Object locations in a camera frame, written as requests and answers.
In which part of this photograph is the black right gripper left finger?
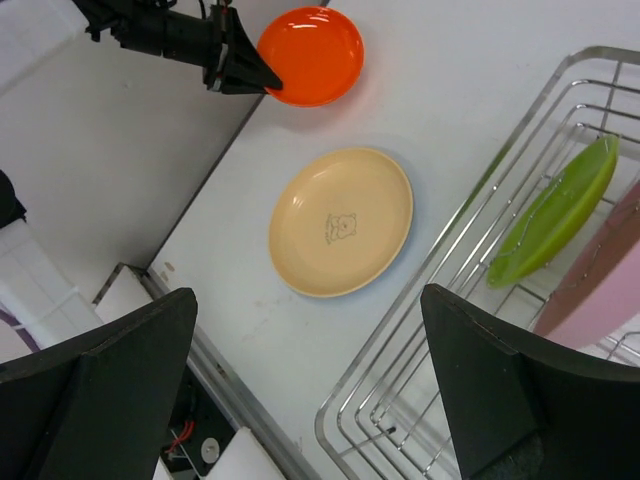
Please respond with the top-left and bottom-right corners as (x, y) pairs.
(1, 288), (198, 479)

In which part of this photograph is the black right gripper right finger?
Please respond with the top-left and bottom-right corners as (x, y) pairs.
(420, 284), (639, 479)

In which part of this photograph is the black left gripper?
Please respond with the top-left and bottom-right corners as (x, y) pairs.
(74, 1), (283, 95)

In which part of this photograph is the orange translucent plate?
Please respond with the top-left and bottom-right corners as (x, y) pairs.
(258, 6), (365, 108)

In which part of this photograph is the pink plate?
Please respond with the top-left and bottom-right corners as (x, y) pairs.
(533, 185), (639, 349)

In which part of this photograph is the beige plate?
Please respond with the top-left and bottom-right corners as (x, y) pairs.
(268, 147), (414, 298)

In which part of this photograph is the green plate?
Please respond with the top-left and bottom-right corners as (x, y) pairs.
(487, 135), (620, 289)

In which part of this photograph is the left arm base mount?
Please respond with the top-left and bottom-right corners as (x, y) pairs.
(160, 367), (236, 479)

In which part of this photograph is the aluminium rail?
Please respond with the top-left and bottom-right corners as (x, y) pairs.
(92, 262), (321, 480)

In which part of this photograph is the wire dish rack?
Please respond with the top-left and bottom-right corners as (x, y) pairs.
(315, 46), (639, 479)

